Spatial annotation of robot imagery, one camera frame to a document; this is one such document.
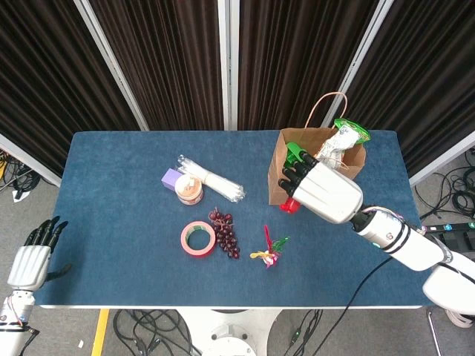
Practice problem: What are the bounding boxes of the white partition frame post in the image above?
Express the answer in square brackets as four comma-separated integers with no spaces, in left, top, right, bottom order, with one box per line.
[217,0,240,131]
[321,0,394,131]
[73,0,150,131]

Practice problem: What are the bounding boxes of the yellow floor tape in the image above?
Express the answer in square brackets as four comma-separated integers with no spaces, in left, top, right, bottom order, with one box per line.
[91,309,111,356]

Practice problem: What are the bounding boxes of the red tape roll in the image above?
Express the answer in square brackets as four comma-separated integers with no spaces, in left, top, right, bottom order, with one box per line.
[180,220,217,257]

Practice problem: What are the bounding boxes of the purple cube block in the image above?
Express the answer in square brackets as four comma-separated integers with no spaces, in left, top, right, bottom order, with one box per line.
[161,168,183,192]

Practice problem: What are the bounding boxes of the brown paper carrier bag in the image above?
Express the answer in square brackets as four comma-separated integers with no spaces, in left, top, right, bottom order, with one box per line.
[267,92,367,206]

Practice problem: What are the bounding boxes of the purple plastic grape bunch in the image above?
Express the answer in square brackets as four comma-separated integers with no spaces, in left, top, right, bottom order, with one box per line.
[208,207,241,260]

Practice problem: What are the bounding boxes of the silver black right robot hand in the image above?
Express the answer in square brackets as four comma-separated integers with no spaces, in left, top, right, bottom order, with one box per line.
[278,148,364,225]

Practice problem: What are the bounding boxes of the black floor cables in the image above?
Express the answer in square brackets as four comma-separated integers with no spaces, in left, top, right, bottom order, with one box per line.
[112,309,203,356]
[414,147,475,223]
[0,148,42,197]

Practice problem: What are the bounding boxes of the black cable green light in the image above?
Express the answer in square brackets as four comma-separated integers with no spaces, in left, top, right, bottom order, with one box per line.
[284,309,324,356]

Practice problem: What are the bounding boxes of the white partition frame rail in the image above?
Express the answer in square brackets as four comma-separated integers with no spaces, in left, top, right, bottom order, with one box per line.
[407,139,475,188]
[0,133,62,188]

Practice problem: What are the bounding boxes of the green toy building brick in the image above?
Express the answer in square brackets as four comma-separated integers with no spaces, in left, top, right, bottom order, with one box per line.
[284,142,309,166]

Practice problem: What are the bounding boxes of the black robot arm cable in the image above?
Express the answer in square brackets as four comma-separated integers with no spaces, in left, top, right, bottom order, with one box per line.
[285,257,395,356]

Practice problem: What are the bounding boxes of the blue table cloth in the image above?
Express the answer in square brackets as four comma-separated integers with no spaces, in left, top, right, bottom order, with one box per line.
[29,129,442,309]

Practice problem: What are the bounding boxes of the white sneaker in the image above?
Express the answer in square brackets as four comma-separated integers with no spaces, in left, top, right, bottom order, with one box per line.
[445,307,471,329]

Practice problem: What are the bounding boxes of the white green snack packet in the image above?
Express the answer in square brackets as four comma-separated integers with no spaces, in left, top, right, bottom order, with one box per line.
[314,118,371,170]

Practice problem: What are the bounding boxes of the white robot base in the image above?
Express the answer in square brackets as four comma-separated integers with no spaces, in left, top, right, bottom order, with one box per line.
[177,307,284,356]

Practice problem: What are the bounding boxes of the metal stand leg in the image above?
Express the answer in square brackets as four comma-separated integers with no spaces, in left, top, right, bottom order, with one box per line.
[426,309,443,356]

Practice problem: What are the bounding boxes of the bundle of wrapped straws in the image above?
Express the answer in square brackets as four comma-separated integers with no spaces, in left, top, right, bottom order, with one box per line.
[176,154,246,203]

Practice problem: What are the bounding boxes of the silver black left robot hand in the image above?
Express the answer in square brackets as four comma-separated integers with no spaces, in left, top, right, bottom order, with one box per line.
[6,217,72,292]

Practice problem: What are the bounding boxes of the black bottle red cap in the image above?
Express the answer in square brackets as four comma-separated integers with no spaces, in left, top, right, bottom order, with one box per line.
[280,198,302,215]

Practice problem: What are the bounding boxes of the dark corrugated partition panel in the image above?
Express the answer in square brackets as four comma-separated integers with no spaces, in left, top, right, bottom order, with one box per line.
[90,0,225,131]
[0,0,141,178]
[238,0,379,131]
[343,0,475,178]

